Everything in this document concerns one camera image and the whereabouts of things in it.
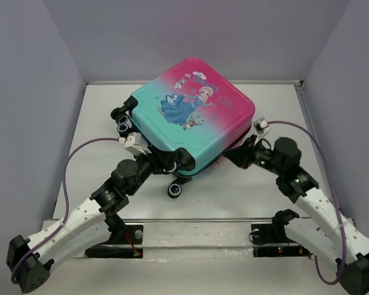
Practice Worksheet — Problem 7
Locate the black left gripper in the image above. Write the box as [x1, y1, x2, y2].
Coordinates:
[128, 144, 179, 195]

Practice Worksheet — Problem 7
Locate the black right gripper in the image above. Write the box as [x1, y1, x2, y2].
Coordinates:
[223, 132, 285, 175]

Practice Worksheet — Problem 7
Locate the pink and teal kids suitcase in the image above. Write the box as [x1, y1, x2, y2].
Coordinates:
[111, 57, 255, 199]

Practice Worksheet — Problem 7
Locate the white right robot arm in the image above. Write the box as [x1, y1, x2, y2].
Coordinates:
[224, 136, 369, 294]

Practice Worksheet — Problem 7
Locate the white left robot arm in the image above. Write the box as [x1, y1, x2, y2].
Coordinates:
[6, 146, 195, 294]

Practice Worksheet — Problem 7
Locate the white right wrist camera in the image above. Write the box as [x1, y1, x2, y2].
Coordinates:
[253, 117, 271, 144]

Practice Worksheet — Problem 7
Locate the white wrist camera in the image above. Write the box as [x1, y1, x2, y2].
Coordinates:
[118, 132, 150, 156]
[253, 117, 271, 144]

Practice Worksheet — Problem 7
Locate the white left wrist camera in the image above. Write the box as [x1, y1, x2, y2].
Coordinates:
[118, 132, 150, 156]

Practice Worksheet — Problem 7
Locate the silver aluminium rail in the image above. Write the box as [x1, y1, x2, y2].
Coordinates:
[123, 217, 271, 223]

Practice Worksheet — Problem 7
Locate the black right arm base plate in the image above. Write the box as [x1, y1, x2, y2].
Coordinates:
[248, 223, 311, 258]

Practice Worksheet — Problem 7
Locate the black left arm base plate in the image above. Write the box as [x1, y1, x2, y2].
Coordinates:
[84, 223, 144, 259]

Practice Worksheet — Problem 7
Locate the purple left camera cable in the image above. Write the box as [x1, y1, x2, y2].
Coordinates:
[11, 137, 125, 282]

